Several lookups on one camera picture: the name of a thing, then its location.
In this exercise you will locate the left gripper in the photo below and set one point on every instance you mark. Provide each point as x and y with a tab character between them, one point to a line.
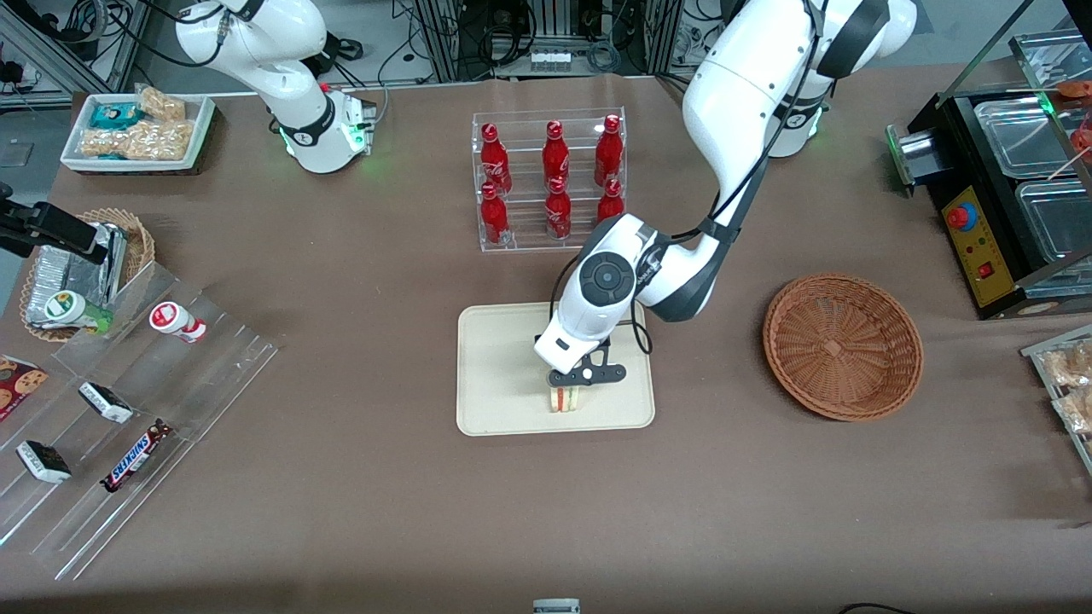
537	338

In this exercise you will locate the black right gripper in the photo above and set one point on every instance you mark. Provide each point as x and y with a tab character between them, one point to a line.
44	223

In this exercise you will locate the triangle sandwich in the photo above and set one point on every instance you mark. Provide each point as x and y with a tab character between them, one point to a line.
566	399

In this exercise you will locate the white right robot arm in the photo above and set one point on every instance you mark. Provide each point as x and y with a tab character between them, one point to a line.
281	68

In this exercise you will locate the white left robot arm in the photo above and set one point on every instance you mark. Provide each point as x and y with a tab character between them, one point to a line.
751	85

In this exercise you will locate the small brown wicker basket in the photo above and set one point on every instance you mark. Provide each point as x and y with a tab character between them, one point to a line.
141	243

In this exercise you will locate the beige plastic tray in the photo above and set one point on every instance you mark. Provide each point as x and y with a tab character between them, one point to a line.
503	375

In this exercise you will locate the large brown wicker basket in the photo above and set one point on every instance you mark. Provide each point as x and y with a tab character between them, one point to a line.
840	345

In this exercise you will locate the silver foil snack pack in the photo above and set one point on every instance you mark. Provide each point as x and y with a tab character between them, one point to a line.
77	269

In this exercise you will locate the white green yoghurt bottle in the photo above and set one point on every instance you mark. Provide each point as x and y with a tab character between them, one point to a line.
72	309

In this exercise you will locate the white snack bin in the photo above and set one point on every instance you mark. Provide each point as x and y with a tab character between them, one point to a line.
77	158

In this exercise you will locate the large rice cracker bag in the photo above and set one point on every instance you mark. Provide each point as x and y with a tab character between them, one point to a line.
141	141

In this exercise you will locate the teal snack pack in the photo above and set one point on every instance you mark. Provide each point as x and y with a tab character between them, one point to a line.
115	115

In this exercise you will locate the white red yoghurt bottle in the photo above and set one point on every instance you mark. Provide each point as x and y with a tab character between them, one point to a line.
175	320

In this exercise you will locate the small rice cracker bag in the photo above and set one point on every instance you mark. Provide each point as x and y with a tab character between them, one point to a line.
162	104

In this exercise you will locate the red cookie pack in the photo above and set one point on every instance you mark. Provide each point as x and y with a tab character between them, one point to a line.
19	385

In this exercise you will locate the red cola bottle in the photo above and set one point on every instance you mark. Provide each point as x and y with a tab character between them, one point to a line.
495	217
611	203
495	162
559	213
555	155
608	153

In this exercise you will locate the black white snack bar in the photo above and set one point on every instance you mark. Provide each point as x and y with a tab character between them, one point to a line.
44	461
107	402

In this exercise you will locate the clear acrylic tiered display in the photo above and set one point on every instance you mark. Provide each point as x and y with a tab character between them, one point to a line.
171	384

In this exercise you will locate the clear acrylic bottle rack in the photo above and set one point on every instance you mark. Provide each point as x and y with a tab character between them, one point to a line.
529	170

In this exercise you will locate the snickers chocolate bar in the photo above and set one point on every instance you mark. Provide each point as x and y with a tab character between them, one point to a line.
136	456

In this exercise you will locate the small grey box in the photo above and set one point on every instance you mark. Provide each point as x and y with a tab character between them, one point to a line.
556	606

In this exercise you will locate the white power strip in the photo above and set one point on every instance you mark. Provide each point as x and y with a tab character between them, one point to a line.
551	60

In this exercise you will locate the aluminium equipment rack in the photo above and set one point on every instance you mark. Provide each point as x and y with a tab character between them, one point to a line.
478	34

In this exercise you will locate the black food warmer yellow panel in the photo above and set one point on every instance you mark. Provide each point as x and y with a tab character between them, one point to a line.
981	247

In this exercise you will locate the clear bag of crackers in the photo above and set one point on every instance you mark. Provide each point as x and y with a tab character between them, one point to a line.
1077	409
1071	365

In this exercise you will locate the steel warmer pan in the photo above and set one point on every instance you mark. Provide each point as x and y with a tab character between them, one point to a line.
1062	226
1019	141

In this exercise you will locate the red skewered sausage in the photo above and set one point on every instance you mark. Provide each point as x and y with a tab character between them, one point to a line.
1083	136
1075	87

